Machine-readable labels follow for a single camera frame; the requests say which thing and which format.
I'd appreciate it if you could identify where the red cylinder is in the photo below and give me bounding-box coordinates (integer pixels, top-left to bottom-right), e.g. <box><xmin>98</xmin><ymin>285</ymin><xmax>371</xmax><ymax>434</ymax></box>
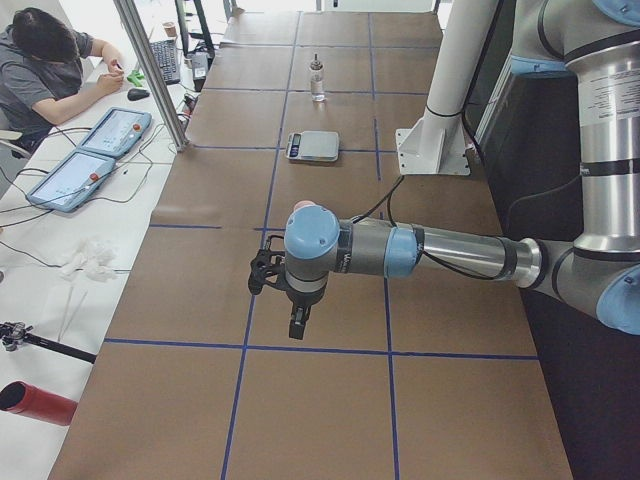
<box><xmin>1</xmin><ymin>381</ymin><xmax>78</xmax><ymax>426</ymax></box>

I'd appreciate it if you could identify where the aluminium frame post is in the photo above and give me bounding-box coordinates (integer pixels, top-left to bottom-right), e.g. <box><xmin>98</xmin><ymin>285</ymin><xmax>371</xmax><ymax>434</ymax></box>
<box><xmin>114</xmin><ymin>0</ymin><xmax>189</xmax><ymax>152</ymax></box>

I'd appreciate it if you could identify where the crumpled white tissue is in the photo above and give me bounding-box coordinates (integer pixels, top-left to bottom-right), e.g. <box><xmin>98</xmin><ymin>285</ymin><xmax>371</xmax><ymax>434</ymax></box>
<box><xmin>60</xmin><ymin>238</ymin><xmax>116</xmax><ymax>282</ymax></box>

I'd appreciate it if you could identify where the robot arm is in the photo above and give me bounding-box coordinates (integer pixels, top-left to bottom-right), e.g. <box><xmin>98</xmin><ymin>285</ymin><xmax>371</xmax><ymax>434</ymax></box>
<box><xmin>281</xmin><ymin>1</ymin><xmax>639</xmax><ymax>339</ymax></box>

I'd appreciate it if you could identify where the black keyboard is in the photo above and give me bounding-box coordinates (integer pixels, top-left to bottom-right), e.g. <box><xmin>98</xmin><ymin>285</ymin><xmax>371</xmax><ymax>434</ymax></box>
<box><xmin>149</xmin><ymin>40</ymin><xmax>181</xmax><ymax>85</ymax></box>

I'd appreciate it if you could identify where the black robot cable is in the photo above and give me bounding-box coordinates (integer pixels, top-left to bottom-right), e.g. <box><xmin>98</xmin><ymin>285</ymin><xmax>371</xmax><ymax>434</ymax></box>
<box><xmin>349</xmin><ymin>174</ymin><xmax>506</xmax><ymax>281</ymax></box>

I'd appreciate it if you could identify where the black computer mouse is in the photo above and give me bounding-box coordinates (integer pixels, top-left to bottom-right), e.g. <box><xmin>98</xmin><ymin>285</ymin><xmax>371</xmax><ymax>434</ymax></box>
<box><xmin>127</xmin><ymin>88</ymin><xmax>150</xmax><ymax>101</ymax></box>

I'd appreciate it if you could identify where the black tripod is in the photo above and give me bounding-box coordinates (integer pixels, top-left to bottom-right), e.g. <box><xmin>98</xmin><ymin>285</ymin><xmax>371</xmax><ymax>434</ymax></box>
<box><xmin>1</xmin><ymin>322</ymin><xmax>97</xmax><ymax>364</ymax></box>

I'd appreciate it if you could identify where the lower blue teach pendant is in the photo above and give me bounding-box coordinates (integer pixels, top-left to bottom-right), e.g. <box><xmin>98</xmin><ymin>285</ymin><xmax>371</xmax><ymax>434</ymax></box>
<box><xmin>26</xmin><ymin>150</ymin><xmax>115</xmax><ymax>213</ymax></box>

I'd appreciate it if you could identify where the glass sauce dispenser bottle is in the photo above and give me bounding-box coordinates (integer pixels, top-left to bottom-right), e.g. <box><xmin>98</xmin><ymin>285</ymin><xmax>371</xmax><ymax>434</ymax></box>
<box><xmin>309</xmin><ymin>53</ymin><xmax>326</xmax><ymax>102</ymax></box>

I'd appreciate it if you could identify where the white pillar with base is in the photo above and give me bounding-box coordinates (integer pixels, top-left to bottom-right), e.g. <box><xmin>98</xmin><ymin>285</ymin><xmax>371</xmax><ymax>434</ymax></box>
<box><xmin>396</xmin><ymin>0</ymin><xmax>499</xmax><ymax>175</ymax></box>

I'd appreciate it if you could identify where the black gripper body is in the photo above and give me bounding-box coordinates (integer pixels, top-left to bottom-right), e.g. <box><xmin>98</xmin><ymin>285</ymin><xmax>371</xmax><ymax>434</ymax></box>
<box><xmin>286</xmin><ymin>288</ymin><xmax>316</xmax><ymax>325</ymax></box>

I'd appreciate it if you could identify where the digital kitchen scale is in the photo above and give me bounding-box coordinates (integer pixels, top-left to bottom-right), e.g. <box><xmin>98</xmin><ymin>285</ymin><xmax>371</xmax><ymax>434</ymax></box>
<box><xmin>286</xmin><ymin>131</ymin><xmax>339</xmax><ymax>162</ymax></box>

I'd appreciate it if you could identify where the seated person grey shirt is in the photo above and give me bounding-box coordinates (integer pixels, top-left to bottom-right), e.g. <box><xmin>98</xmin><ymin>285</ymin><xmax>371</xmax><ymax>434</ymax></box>
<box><xmin>1</xmin><ymin>7</ymin><xmax>124</xmax><ymax>153</ymax></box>

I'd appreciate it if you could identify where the green plastic part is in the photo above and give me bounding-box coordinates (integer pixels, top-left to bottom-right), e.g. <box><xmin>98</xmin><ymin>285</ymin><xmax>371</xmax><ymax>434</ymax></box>
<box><xmin>127</xmin><ymin>70</ymin><xmax>145</xmax><ymax>88</ymax></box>

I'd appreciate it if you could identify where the upper blue teach pendant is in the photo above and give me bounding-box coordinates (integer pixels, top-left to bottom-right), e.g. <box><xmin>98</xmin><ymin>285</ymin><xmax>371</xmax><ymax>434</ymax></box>
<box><xmin>78</xmin><ymin>107</ymin><xmax>152</xmax><ymax>160</ymax></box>

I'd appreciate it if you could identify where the pink paper cup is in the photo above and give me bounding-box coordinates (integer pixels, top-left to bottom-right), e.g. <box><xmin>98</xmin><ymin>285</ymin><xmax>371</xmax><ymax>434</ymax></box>
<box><xmin>293</xmin><ymin>200</ymin><xmax>316</xmax><ymax>211</ymax></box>

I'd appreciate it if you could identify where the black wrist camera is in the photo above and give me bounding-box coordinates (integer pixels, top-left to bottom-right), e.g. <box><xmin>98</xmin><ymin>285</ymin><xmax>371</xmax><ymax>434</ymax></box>
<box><xmin>248</xmin><ymin>234</ymin><xmax>287</xmax><ymax>295</ymax></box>

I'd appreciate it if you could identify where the blue teach pendant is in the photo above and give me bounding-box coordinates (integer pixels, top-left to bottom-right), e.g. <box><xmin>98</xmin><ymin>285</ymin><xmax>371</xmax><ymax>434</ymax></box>
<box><xmin>26</xmin><ymin>150</ymin><xmax>115</xmax><ymax>213</ymax></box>
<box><xmin>78</xmin><ymin>107</ymin><xmax>152</xmax><ymax>160</ymax></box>

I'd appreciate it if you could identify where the paper coffee cup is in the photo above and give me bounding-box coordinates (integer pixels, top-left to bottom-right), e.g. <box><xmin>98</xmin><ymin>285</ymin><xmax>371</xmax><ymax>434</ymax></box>
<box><xmin>162</xmin><ymin>21</ymin><xmax>178</xmax><ymax>39</ymax></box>

